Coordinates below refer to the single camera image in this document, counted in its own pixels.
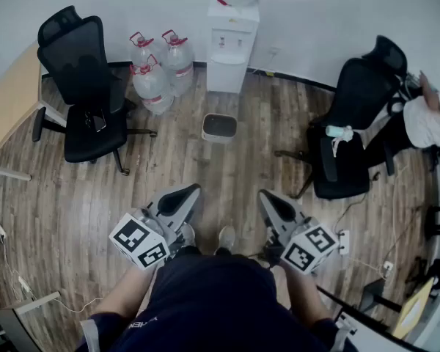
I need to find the yellow board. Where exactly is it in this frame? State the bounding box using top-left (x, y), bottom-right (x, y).
top-left (392, 276), bottom-right (436, 340)

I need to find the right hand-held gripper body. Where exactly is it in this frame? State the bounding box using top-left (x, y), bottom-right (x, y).
top-left (262, 216), bottom-right (340, 276)

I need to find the person's right grey shoe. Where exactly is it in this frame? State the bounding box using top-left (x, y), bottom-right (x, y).
top-left (217, 225), bottom-right (236, 253)

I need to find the white floor cable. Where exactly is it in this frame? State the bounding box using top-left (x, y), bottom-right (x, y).
top-left (331, 164), bottom-right (411, 282)

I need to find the black phone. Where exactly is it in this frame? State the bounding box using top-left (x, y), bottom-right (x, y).
top-left (83, 109), bottom-right (108, 133)

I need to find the thin white cable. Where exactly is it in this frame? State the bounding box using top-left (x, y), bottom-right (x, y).
top-left (0, 181), bottom-right (103, 313)

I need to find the small beige waste bin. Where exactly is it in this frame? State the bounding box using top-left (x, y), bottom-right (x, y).
top-left (201, 112), bottom-right (238, 144)

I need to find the pale green bottle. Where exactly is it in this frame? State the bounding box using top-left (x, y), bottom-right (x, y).
top-left (325, 124), bottom-right (353, 139)

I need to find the person's left forearm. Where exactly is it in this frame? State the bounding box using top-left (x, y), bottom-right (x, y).
top-left (90, 265), bottom-right (158, 322)

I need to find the black edged desk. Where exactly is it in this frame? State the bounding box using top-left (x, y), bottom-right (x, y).
top-left (315, 284), bottom-right (440, 352)

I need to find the clear red-capped water jug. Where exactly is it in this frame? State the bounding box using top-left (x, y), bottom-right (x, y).
top-left (128, 31), bottom-right (159, 70)
top-left (160, 29), bottom-right (196, 98)
top-left (129, 54), bottom-right (175, 117)

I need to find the person's right forearm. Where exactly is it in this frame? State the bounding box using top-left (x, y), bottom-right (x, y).
top-left (278, 261), bottom-right (333, 326)

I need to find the black mesh office chair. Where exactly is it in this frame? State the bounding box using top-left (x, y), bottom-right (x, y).
top-left (32, 4), bottom-right (158, 177)
top-left (274, 34), bottom-right (408, 201)

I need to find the person's dark navy shirt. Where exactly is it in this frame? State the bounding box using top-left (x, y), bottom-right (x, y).
top-left (75, 246), bottom-right (356, 352)

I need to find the light wooden desk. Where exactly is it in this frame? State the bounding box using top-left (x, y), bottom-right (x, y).
top-left (0, 41), bottom-right (69, 182)

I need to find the white water dispenser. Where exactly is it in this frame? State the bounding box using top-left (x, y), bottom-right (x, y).
top-left (205, 2), bottom-right (261, 95)

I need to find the grey metal desk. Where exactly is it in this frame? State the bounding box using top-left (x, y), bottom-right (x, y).
top-left (0, 290), bottom-right (62, 352)

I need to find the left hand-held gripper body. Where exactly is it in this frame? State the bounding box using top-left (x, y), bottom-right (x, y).
top-left (109, 195), bottom-right (197, 271)

